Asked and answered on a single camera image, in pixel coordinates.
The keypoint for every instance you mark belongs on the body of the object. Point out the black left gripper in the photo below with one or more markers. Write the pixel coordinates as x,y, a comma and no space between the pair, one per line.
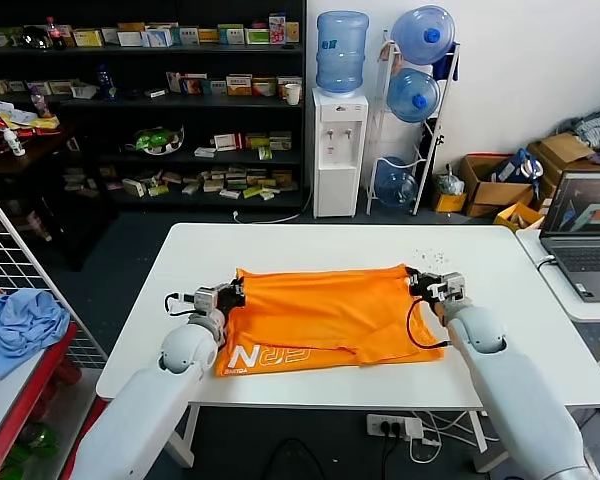
227,299

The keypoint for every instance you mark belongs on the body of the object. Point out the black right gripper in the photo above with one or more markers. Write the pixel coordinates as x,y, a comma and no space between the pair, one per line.
426,288

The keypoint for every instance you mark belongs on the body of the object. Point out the orange t-shirt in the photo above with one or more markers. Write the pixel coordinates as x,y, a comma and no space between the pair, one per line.
330,310

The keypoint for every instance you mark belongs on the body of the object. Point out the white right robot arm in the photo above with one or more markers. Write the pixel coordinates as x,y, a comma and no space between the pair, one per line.
510,380

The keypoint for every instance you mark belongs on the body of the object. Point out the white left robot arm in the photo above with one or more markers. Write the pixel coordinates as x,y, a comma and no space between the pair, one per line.
145,400

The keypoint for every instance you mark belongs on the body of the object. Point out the grey blue clothes pile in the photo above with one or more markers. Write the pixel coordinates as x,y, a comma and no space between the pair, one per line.
595,129

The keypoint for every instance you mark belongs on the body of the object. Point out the yellow bin with plastic bag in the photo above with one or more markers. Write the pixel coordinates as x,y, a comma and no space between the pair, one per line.
450,202

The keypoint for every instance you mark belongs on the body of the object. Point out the large white table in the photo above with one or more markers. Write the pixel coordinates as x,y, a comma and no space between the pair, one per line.
330,240

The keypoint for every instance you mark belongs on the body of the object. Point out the tilted blue water jug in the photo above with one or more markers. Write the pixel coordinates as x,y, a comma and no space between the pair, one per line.
411,97
420,37
395,185

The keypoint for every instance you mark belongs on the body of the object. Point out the small yellow box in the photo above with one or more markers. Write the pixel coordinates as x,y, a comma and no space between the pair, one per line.
515,219

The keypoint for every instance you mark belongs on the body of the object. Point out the black folded tripod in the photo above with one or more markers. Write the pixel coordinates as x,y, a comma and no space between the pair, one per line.
429,160

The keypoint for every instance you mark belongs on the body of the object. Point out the open brown cardboard box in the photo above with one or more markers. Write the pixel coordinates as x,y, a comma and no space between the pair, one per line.
505,197

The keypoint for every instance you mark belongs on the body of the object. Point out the white water dispenser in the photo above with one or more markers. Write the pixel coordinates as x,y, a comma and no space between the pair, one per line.
336,170

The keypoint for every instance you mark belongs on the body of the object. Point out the white power strip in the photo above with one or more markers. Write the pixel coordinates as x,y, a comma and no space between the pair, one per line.
385,425

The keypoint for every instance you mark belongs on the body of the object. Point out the red white flat carton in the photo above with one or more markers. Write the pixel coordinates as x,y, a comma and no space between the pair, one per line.
227,143

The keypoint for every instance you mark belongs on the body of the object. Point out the blue bag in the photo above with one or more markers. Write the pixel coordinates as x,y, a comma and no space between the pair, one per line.
517,167

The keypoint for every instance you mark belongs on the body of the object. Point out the small white side table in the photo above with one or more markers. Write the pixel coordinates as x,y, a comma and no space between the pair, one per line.
580,310

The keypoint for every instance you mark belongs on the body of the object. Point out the grey open laptop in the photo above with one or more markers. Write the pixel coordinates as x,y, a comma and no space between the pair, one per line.
585,260

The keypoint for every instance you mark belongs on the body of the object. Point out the bowl with green packet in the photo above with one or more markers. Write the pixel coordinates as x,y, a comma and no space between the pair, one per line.
155,141

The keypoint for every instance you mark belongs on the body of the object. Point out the white metal jug rack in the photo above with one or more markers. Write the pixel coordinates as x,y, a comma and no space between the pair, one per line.
384,100

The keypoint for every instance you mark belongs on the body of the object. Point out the black shelf unit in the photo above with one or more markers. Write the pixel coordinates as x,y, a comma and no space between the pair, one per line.
200,114

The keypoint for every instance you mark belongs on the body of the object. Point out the large brown cardboard box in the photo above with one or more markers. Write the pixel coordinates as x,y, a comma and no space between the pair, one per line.
562,150

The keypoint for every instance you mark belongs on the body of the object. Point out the white paper cup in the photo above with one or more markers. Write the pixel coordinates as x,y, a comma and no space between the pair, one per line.
293,95

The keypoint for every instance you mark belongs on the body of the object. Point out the orange white medicine box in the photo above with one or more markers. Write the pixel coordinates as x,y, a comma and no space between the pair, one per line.
240,86

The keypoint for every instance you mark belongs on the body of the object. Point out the dark wooden table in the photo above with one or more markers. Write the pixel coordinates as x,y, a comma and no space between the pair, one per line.
55,200

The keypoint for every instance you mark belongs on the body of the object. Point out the dark blue hanging cloth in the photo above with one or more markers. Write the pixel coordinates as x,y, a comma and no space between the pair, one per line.
445,65

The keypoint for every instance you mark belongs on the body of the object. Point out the red metal cart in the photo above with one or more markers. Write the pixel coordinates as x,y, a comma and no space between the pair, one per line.
40,380

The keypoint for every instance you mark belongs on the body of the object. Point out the light blue crumpled cloth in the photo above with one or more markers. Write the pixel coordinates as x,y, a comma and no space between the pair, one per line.
20,325

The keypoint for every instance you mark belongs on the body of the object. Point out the upright blue water jug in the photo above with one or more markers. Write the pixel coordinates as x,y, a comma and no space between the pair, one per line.
341,55

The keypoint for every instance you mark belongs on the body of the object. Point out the blue drink bottle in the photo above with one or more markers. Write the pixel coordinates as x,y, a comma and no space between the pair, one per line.
106,82

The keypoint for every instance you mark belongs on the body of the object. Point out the pink white tall carton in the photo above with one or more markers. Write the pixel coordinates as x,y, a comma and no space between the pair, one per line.
277,30

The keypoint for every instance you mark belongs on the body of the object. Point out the small white plastic bottle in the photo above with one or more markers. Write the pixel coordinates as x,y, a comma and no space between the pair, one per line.
15,144

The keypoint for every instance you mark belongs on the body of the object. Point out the purple drink bottle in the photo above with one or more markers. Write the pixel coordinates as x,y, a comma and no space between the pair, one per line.
40,102

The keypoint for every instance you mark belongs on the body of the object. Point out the cola bottle red cap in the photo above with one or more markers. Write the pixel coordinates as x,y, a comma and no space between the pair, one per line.
56,35

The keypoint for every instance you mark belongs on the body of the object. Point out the shiny black helmet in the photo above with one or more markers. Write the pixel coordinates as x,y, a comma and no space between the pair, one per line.
35,39

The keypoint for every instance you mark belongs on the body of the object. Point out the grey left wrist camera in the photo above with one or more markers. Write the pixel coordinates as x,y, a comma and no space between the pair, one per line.
206,299

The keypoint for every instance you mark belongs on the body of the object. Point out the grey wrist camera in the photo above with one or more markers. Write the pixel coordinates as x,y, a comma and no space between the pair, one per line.
206,299
452,285

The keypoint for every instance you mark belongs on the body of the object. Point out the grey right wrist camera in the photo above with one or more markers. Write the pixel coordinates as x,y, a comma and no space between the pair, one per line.
452,285

